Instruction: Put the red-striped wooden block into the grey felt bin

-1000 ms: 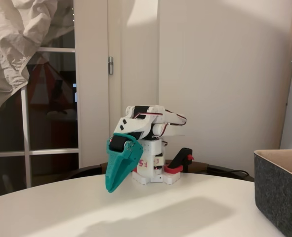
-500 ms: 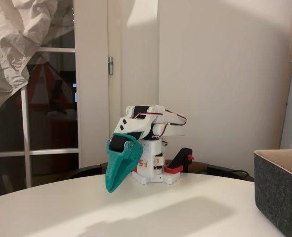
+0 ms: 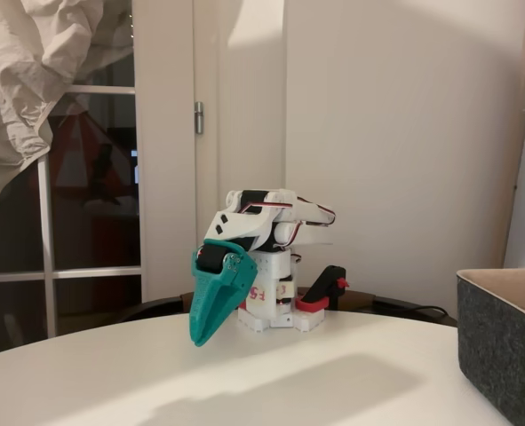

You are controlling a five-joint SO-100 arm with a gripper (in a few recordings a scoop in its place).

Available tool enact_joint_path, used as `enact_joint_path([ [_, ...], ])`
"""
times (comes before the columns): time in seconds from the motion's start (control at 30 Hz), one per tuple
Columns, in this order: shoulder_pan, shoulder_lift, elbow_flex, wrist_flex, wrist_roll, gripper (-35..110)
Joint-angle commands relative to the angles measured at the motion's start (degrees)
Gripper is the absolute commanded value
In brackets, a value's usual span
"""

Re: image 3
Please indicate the dark grey felt box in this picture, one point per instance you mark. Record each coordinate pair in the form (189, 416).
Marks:
(497, 346)

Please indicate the teal gripper black servo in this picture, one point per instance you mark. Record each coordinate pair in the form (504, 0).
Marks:
(214, 284)

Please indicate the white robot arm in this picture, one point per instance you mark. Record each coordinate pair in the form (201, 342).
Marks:
(244, 224)

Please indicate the dark low furniture piece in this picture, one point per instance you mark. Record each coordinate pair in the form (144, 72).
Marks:
(360, 299)

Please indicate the black clamp with red jaw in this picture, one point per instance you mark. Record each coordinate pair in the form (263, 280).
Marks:
(241, 305)
(328, 284)

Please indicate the white framed glass door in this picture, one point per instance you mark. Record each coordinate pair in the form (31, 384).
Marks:
(138, 199)

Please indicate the silver door hinge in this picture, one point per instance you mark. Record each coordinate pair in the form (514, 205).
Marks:
(198, 117)

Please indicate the light wooden post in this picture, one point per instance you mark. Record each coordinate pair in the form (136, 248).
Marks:
(517, 155)

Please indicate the crumpled beige curtain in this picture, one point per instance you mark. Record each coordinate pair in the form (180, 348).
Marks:
(13, 66)

